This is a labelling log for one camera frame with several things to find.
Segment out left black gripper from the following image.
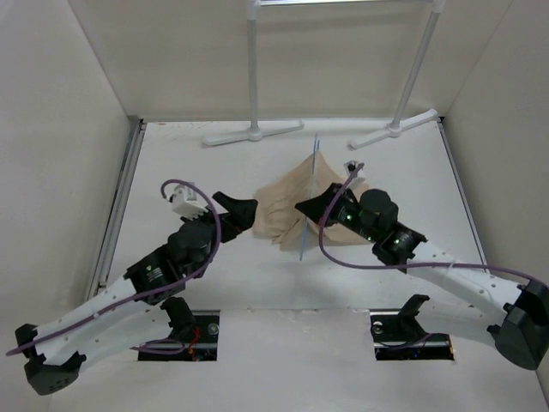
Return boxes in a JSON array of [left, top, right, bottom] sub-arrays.
[[183, 192, 257, 279]]

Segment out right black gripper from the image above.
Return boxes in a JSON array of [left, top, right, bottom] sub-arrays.
[[296, 182, 379, 244]]

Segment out beige trousers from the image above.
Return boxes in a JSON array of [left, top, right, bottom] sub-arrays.
[[252, 152, 344, 251]]

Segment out blue wire hanger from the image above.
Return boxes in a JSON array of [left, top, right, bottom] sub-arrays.
[[299, 132, 320, 262]]

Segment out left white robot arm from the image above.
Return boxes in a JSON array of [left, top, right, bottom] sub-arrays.
[[15, 191, 258, 396]]

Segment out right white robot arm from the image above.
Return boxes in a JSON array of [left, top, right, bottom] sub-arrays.
[[295, 184, 548, 370]]

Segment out white clothes rack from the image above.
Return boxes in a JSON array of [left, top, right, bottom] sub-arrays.
[[202, 0, 446, 149]]

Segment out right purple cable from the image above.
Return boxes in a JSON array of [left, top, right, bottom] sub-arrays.
[[317, 161, 549, 289]]

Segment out purple cable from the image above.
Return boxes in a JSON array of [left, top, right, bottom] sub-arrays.
[[4, 179, 224, 357], [317, 161, 549, 289]]

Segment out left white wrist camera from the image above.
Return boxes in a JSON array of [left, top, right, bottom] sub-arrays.
[[169, 185, 206, 219]]

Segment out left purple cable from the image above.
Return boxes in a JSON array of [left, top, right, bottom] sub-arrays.
[[4, 179, 224, 357]]

